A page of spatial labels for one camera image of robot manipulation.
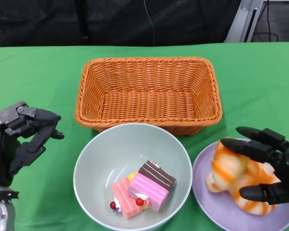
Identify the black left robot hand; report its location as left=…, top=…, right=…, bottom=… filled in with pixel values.
left=0, top=101, right=65, bottom=187

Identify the orange striped bread roll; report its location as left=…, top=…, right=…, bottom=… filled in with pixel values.
left=227, top=160, right=281, bottom=216
left=205, top=137, right=250, bottom=193

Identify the grey round bowl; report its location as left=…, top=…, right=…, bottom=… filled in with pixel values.
left=73, top=123, right=193, bottom=231

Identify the chocolate layered cake slice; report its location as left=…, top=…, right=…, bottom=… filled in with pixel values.
left=137, top=160, right=177, bottom=191

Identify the red cake with cherries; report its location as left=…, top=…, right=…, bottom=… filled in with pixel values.
left=109, top=171, right=151, bottom=220

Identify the pink layered cake slice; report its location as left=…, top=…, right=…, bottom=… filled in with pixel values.
left=128, top=172, right=171, bottom=213

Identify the lavender round plate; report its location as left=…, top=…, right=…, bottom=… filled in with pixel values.
left=192, top=139, right=289, bottom=231

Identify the orange wicker basket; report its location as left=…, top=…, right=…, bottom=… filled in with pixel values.
left=74, top=57, right=223, bottom=136

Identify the black fabric backdrop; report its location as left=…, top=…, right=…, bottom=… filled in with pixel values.
left=0, top=0, right=242, bottom=48

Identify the black floor cable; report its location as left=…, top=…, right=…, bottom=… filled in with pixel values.
left=253, top=0, right=280, bottom=43

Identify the grey aluminium frame post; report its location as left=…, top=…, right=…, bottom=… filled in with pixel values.
left=223, top=0, right=265, bottom=44

